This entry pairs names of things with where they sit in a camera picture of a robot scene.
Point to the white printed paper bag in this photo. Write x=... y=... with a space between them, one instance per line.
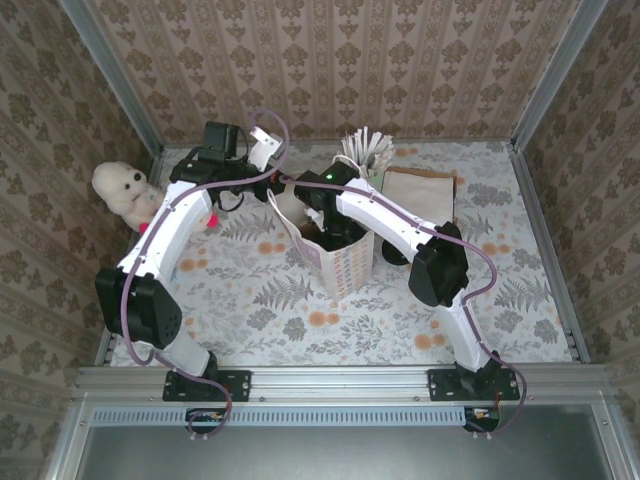
x=345 y=270

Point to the white paper napkin stack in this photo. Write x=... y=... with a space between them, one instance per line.
x=420 y=192

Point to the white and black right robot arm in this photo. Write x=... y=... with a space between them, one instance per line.
x=390 y=215

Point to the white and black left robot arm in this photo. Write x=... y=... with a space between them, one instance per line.
x=165 y=235

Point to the paper wrapped straw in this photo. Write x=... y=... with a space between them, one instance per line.
x=382 y=147
x=360 y=147
x=347 y=150
x=386 y=157
x=367 y=146
x=354 y=150
x=375 y=147

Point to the pink striped plush doll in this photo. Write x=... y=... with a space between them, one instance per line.
x=212 y=220

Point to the black plastic cup lid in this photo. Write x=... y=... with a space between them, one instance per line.
x=395 y=257

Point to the white plush toy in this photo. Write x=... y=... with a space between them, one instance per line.
x=117 y=185

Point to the floral tablecloth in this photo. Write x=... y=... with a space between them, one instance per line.
x=300 y=330

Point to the grey metal sheet panel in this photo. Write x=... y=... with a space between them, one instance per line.
x=340 y=455

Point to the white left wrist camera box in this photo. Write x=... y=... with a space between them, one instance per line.
x=264 y=150

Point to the aluminium corner post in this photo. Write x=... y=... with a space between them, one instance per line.
x=114 y=75
x=557 y=75

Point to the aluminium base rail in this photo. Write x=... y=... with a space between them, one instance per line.
x=340 y=382

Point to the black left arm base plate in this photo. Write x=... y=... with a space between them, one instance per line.
x=240 y=385

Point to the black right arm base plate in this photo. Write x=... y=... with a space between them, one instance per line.
x=440 y=385

